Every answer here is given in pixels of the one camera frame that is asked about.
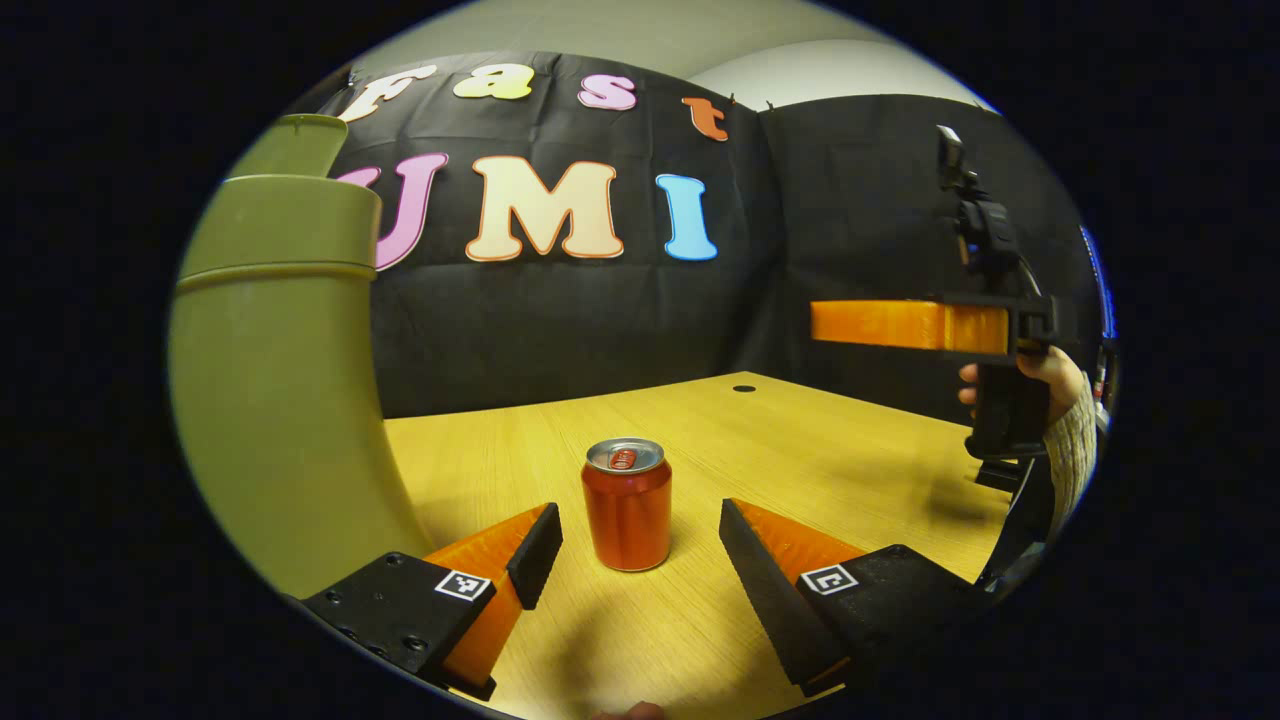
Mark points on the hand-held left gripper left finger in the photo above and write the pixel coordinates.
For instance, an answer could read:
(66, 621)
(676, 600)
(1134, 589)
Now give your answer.
(538, 560)

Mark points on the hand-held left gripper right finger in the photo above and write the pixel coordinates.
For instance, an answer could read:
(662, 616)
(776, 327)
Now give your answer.
(765, 600)

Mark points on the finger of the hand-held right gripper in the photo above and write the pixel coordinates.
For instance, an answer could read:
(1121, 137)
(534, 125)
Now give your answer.
(900, 325)

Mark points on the red pop can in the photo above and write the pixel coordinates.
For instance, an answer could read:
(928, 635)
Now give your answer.
(628, 520)

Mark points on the green desktop garbage bin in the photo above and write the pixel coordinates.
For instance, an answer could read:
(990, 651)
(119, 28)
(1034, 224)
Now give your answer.
(270, 400)

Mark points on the wooden desktop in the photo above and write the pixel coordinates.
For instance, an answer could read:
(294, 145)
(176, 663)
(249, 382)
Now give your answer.
(800, 460)

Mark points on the black backdrop cloth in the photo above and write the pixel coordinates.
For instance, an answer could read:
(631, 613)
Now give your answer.
(560, 320)

